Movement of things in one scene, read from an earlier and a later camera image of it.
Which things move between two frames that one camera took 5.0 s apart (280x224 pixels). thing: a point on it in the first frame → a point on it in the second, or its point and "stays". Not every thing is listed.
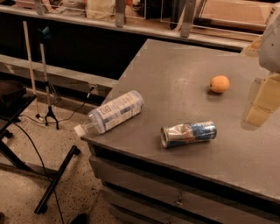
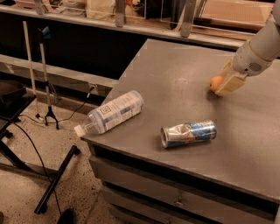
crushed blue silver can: (188, 133) stays
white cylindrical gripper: (271, 48) → (247, 62)
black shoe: (80, 219) → (66, 217)
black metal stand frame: (14, 98) stays
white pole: (31, 66) stays
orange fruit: (220, 84) stays
